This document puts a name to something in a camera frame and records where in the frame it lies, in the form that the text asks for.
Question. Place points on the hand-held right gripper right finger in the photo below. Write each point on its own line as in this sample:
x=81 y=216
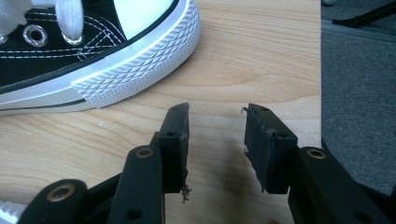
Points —
x=271 y=155

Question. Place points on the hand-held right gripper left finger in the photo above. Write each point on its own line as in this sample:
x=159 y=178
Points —
x=174 y=149

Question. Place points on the black white canvas sneaker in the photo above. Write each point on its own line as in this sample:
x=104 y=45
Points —
x=9 y=213
x=93 y=62

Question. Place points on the black stand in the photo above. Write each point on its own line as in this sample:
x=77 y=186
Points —
x=367 y=17

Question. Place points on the grey floor rail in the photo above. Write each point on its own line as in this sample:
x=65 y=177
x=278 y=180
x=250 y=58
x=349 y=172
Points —
x=358 y=31

